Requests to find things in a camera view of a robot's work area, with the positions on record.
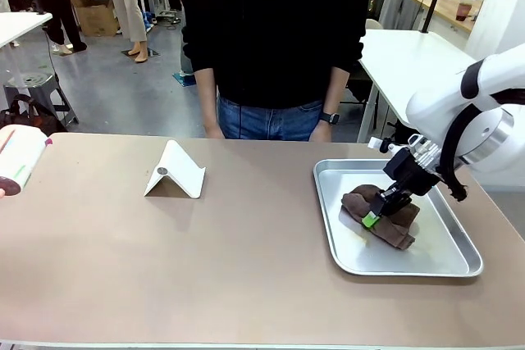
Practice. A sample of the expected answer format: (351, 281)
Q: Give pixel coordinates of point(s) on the teal floor mat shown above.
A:
(184, 79)

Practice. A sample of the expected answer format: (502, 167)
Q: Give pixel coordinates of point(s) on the black floor mat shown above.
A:
(152, 52)

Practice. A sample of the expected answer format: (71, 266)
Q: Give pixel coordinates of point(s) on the large white table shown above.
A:
(389, 67)

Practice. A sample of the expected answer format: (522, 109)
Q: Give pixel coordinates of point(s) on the plastic cup with dark drink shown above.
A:
(463, 10)

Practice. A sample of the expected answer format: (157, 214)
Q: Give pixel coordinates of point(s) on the brown cardboard box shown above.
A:
(96, 18)

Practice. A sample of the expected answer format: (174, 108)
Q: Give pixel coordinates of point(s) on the person's left forearm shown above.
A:
(334, 92)

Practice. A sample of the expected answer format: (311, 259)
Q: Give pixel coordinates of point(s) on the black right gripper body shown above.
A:
(410, 174)

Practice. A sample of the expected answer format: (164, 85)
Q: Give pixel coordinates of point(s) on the person's left hand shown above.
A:
(320, 133)

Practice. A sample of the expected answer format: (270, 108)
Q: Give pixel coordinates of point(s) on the pink white lint roller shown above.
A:
(20, 157)

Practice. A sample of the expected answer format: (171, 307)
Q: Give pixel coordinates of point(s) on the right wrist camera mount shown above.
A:
(422, 151)

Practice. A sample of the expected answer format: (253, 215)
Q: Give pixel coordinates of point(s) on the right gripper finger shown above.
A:
(371, 219)
(400, 204)

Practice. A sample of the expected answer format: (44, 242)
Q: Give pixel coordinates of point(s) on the silver metal tray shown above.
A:
(435, 251)

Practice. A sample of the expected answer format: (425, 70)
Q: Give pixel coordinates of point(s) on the blue jeans of person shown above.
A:
(262, 124)

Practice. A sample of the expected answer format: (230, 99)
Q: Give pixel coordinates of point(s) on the bystander in blue jeans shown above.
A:
(184, 38)

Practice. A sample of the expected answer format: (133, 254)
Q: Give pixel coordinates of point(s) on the wooden top workbench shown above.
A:
(443, 10)

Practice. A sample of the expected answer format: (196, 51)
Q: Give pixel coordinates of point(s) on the white folded tablet stand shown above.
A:
(180, 169)

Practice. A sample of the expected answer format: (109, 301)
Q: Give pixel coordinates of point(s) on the person in black shirt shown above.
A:
(275, 30)

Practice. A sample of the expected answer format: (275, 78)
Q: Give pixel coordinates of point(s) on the person's right hand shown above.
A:
(213, 129)

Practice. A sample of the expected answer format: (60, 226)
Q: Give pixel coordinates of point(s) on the person's right forearm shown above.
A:
(205, 96)

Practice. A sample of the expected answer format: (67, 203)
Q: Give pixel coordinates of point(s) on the brown towel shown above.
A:
(393, 229)

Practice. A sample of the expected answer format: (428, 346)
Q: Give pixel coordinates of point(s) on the bystander in black trousers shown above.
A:
(61, 5)

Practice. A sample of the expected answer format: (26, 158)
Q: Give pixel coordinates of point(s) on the black wrist watch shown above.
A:
(329, 118)

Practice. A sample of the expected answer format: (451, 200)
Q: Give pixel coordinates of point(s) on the small white table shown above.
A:
(20, 26)

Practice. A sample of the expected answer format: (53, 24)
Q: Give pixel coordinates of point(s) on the bystander in beige trousers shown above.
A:
(129, 1)

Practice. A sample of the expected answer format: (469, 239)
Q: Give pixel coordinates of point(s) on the grey metal stool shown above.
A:
(45, 85)

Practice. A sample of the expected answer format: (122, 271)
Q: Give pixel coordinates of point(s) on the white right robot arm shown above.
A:
(471, 120)

